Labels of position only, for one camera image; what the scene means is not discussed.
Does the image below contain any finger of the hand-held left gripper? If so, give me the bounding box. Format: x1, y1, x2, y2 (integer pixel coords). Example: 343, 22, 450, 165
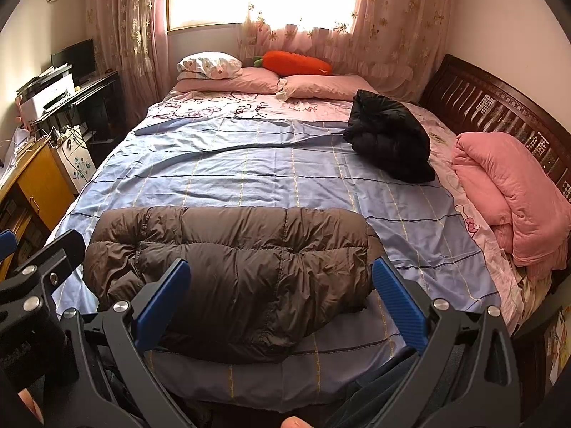
0, 229, 86, 317
0, 229, 19, 265

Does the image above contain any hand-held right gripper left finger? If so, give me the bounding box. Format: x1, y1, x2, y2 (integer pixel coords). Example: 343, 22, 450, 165
58, 259, 197, 428

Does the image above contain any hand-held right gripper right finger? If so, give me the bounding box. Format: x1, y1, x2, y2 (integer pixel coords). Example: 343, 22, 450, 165
357, 256, 522, 428

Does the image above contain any brown puffer jacket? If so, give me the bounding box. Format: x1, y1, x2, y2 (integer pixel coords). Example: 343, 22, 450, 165
82, 205, 384, 364

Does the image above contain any person's left hand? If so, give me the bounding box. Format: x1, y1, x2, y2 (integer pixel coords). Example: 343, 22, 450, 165
18, 390, 45, 428

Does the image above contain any yellow wooden cabinet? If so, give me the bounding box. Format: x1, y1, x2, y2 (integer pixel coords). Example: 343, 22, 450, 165
0, 136, 76, 277

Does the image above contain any white cabinet with floral sticker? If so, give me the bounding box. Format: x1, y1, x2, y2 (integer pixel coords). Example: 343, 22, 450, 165
51, 125, 96, 194

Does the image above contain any white power strip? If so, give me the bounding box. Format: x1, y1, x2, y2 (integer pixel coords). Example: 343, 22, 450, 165
47, 126, 83, 149

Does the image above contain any white printer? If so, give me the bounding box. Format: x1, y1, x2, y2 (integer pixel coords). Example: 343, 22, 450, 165
20, 65, 76, 121

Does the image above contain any pink quilt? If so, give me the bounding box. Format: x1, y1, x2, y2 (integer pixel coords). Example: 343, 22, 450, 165
450, 131, 571, 268

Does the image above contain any colourful printed paper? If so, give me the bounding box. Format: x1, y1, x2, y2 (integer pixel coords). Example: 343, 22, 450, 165
545, 310, 569, 386

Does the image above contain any blue checked bed sheet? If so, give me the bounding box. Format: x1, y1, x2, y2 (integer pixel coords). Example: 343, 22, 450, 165
51, 113, 502, 413

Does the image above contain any black computer desk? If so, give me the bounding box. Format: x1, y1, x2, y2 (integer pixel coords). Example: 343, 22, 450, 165
31, 70, 128, 143

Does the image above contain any black puffer jacket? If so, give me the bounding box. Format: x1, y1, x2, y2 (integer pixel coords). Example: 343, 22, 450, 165
343, 89, 435, 183

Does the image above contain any black computer monitor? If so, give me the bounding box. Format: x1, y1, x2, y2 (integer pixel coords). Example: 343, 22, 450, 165
50, 39, 96, 81

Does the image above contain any pink pillow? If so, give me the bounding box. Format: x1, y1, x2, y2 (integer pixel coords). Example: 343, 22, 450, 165
276, 73, 371, 101
172, 67, 282, 95

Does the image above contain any white floral pillow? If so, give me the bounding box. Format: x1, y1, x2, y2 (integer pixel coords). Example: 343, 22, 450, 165
177, 52, 244, 82

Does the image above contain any orange carrot plush pillow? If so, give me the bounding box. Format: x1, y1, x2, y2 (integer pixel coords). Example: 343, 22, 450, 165
252, 50, 333, 76

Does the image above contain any pink floral ruffled curtain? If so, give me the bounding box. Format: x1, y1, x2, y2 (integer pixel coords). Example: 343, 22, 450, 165
238, 0, 453, 103

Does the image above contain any dark wooden bed frame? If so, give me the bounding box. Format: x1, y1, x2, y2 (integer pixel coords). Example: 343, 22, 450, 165
419, 53, 571, 411

